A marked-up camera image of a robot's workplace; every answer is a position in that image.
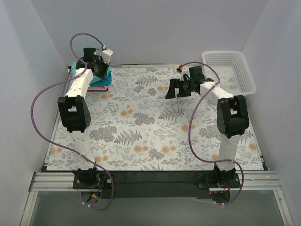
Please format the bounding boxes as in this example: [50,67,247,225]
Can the teal green t shirt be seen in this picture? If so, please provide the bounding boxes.
[70,62,112,83]

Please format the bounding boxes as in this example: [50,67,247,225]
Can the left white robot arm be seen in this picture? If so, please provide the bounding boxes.
[57,48,114,188]

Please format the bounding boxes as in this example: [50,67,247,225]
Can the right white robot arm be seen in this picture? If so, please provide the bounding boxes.
[165,64,249,189]

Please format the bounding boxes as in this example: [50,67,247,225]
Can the folded pink t shirt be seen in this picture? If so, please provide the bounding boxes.
[88,85,110,92]

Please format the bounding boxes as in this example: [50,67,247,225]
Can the white plastic basket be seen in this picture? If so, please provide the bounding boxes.
[202,51,256,96]

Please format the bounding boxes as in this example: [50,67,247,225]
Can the floral table mat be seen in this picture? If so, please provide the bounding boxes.
[46,66,265,171]

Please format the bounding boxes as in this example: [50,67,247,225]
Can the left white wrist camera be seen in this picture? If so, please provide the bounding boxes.
[102,48,114,65]

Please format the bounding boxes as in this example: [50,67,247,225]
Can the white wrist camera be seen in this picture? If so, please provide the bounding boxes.
[102,48,114,65]
[176,65,190,81]

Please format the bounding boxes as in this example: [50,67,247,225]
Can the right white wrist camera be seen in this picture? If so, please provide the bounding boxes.
[176,65,190,81]

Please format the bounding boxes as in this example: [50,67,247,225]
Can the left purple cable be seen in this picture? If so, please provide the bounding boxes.
[30,32,116,210]

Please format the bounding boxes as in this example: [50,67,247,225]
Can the purple cable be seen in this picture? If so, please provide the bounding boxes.
[177,61,244,206]
[30,32,116,210]

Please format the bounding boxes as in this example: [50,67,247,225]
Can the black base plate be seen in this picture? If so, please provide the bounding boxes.
[72,169,241,199]

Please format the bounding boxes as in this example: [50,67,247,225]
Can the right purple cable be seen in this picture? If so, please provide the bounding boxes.
[177,61,244,206]

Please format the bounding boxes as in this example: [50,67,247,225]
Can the aluminium frame rail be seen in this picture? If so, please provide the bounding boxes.
[21,65,293,226]

